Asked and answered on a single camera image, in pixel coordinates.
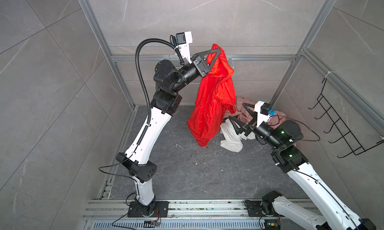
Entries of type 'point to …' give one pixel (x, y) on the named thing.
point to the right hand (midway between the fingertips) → (236, 109)
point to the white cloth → (232, 140)
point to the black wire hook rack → (342, 127)
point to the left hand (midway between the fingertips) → (220, 47)
